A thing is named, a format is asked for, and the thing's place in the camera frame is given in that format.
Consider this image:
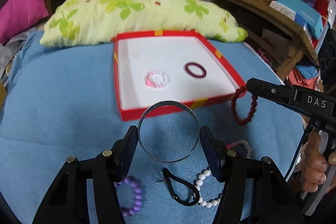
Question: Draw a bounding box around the green clover pattern pillow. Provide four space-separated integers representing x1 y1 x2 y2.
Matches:
40 0 248 47

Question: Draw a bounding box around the white bead bracelet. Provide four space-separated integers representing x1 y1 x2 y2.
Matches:
193 168 224 209

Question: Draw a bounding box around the blue fashion box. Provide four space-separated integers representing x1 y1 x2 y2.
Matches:
277 0 324 40

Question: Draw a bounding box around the dark maroon hair tie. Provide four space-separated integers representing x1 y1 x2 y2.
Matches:
184 61 207 80

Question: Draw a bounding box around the right hand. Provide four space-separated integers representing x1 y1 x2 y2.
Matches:
300 131 335 193

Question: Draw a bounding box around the clear pink bead bracelet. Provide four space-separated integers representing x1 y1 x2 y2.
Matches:
144 69 172 90

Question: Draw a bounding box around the pink grey bead bracelet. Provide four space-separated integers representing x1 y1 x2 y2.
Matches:
226 139 252 159

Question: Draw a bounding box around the silver metal bangle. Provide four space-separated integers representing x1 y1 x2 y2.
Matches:
138 100 201 163

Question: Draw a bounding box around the black hair tie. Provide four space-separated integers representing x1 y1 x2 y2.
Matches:
162 167 201 207

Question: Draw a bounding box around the red jewelry box tray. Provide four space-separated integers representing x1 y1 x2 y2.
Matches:
113 31 245 121

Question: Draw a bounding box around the blue blanket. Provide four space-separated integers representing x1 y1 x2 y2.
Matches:
1 31 303 223

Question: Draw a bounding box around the grey bed sheet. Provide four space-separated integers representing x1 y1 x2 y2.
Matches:
1 28 36 86

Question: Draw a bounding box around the dark red bead bracelet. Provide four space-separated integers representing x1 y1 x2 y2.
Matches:
230 84 259 126

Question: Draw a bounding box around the purple bead bracelet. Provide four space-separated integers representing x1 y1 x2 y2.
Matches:
114 176 144 218

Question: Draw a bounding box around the magenta pillow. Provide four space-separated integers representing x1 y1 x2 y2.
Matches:
1 0 49 44

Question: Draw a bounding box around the wooden shelf table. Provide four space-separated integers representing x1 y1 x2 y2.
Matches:
212 0 319 80

